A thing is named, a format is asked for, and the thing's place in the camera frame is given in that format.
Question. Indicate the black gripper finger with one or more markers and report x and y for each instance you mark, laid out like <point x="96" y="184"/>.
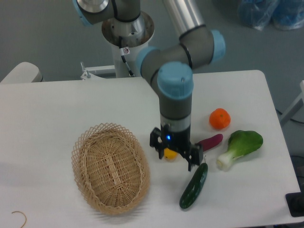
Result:
<point x="158" y="141"/>
<point x="193" y="154"/>

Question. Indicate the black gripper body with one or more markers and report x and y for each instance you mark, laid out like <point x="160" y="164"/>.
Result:
<point x="176" y="141"/>

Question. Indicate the dark green cucumber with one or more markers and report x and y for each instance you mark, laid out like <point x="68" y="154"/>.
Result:
<point x="195" y="186"/>

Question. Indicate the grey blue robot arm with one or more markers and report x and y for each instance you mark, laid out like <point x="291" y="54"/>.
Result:
<point x="169" y="71"/>

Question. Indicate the yellow pepper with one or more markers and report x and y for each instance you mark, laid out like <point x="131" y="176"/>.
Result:
<point x="170" y="154"/>

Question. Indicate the purple sweet potato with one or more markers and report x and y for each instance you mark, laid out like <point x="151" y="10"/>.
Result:
<point x="211" y="142"/>

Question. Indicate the orange tangerine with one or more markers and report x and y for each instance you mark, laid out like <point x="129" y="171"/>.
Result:
<point x="219" y="119"/>

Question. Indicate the green bok choy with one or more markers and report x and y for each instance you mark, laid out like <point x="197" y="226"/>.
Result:
<point x="240" y="143"/>

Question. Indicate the woven wicker basket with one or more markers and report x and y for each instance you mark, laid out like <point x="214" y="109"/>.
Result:
<point x="110" y="168"/>

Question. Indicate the black device at edge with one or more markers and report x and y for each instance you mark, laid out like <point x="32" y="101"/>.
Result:
<point x="295" y="202"/>

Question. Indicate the white furniture leg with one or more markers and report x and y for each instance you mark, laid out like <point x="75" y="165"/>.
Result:
<point x="294" y="107"/>

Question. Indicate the white chair armrest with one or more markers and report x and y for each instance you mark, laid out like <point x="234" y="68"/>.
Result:
<point x="24" y="72"/>

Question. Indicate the blue plastic bags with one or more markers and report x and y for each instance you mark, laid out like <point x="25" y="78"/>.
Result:
<point x="285" y="14"/>

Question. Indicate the white metal base frame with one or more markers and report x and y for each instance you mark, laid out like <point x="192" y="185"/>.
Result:
<point x="97" y="72"/>

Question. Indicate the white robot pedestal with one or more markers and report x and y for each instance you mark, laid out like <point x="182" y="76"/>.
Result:
<point x="126" y="40"/>

